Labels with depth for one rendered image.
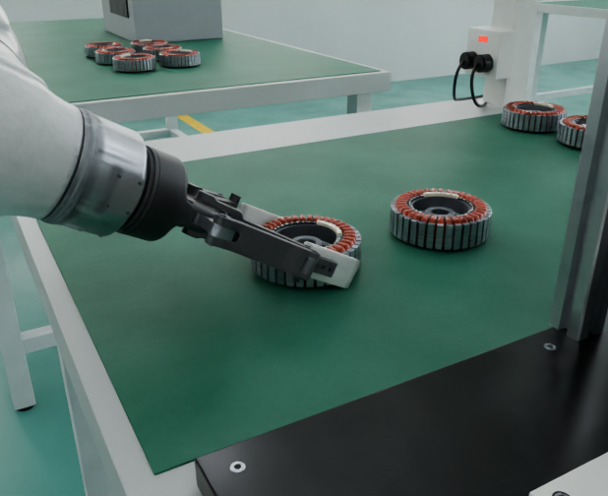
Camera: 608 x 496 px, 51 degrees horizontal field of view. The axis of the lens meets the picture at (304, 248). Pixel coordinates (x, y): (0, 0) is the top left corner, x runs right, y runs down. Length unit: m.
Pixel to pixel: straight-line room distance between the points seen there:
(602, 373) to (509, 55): 0.92
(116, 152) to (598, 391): 0.38
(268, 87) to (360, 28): 3.95
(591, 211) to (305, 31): 4.82
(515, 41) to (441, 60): 4.75
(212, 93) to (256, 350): 1.08
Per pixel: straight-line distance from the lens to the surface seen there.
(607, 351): 0.54
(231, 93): 1.57
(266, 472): 0.40
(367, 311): 0.59
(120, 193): 0.50
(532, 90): 4.42
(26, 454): 1.67
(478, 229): 0.71
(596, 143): 0.50
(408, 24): 5.81
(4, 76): 0.48
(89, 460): 1.31
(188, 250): 0.71
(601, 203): 0.50
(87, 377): 0.53
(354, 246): 0.63
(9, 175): 0.46
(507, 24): 1.38
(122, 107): 1.49
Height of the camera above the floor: 1.05
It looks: 25 degrees down
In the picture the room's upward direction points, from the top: straight up
